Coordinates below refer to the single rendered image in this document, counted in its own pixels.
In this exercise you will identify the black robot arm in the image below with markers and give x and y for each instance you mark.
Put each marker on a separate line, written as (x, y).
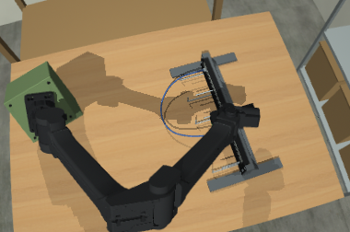
(163, 193)

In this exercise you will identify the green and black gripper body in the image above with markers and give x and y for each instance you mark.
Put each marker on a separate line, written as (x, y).
(213, 115)

